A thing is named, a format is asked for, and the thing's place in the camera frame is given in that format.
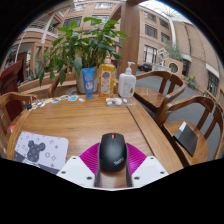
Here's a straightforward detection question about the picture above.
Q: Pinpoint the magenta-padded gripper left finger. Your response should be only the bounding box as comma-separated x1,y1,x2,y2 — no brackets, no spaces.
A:
56,142,103,189

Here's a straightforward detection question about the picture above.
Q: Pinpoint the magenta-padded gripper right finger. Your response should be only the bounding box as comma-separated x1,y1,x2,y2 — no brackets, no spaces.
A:
124,142,169,189

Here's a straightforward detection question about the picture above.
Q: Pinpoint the black computer mouse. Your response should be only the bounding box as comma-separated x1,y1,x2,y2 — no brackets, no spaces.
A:
98,132,128,173

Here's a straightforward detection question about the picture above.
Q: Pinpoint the grey bear-print mouse pad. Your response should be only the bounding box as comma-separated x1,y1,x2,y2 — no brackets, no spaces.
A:
13,130,70,175

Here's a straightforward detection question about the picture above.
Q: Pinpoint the wooden armchair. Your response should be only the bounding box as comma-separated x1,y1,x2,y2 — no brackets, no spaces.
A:
213,104,224,160
0,91,38,158
47,74,79,98
133,69,188,114
154,94,216,168

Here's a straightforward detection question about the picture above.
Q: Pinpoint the black flat box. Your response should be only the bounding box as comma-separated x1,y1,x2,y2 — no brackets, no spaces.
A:
173,121,199,158

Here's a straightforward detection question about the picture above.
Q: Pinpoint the blue printed card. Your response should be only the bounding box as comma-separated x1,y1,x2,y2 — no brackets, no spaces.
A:
67,94,80,102

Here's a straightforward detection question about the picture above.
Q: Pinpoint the small clear plastic packet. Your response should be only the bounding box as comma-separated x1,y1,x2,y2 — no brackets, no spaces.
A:
105,97,124,107

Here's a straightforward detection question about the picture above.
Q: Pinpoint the white pump dispenser bottle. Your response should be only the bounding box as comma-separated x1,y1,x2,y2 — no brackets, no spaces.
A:
117,61,137,99

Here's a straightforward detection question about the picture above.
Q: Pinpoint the blue squeeze tube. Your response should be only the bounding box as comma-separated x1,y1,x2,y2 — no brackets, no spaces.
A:
81,67,97,100

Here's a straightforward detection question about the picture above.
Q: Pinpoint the yellow dish soap bottle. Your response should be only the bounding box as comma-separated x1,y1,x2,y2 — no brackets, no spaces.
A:
98,55,117,99

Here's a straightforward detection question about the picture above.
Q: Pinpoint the yellow flowering plant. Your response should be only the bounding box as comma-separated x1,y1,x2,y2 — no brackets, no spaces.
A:
187,74,198,90

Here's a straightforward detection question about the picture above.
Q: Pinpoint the dark red wooden lectern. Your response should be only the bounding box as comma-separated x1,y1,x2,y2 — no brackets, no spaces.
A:
0,59,24,96

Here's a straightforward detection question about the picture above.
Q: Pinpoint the green potted plant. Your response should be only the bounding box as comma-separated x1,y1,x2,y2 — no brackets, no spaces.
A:
38,16,129,95

